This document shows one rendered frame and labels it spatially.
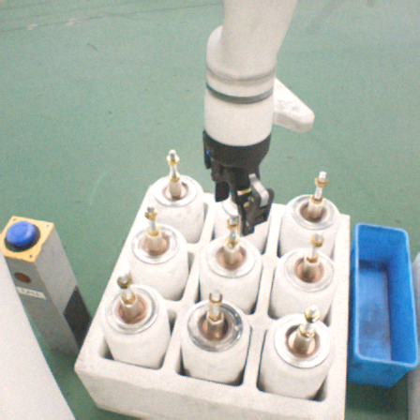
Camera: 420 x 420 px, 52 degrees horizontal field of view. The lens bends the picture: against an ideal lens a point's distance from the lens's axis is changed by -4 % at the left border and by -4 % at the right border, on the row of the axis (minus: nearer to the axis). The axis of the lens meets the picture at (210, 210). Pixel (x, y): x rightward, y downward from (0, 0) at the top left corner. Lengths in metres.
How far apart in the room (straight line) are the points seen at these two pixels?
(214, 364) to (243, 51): 0.39
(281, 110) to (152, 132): 0.85
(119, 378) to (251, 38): 0.49
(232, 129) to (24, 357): 0.34
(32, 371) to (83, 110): 1.30
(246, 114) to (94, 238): 0.67
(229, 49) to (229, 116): 0.08
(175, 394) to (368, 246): 0.53
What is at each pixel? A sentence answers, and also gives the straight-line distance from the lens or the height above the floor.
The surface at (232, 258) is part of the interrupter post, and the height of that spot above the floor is 0.26.
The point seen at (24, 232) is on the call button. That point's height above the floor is 0.33.
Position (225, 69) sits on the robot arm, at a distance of 0.43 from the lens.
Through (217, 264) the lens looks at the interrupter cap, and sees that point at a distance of 0.67.
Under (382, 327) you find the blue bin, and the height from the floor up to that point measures 0.00.
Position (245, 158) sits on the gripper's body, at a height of 0.48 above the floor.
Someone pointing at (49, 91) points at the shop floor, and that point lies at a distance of 1.58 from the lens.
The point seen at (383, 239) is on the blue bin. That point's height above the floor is 0.09.
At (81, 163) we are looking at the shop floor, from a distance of 1.25.
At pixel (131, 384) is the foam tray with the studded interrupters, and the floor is 0.17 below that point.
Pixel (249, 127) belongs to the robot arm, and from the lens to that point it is 0.46.
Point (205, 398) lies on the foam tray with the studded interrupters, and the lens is 0.66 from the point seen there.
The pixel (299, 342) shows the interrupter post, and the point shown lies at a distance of 0.61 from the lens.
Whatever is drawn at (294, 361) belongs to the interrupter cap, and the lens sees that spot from 0.61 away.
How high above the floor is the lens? 0.80
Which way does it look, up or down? 48 degrees down
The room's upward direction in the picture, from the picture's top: straight up
